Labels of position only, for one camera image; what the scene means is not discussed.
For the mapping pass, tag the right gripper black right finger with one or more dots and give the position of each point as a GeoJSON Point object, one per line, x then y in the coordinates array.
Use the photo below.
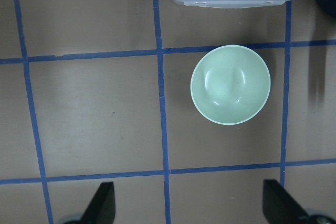
{"type": "Point", "coordinates": [279, 206]}

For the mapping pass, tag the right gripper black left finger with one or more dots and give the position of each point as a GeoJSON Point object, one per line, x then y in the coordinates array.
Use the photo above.
{"type": "Point", "coordinates": [101, 209]}

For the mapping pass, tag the green bowl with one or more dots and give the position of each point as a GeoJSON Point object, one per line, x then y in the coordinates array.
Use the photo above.
{"type": "Point", "coordinates": [230, 85]}

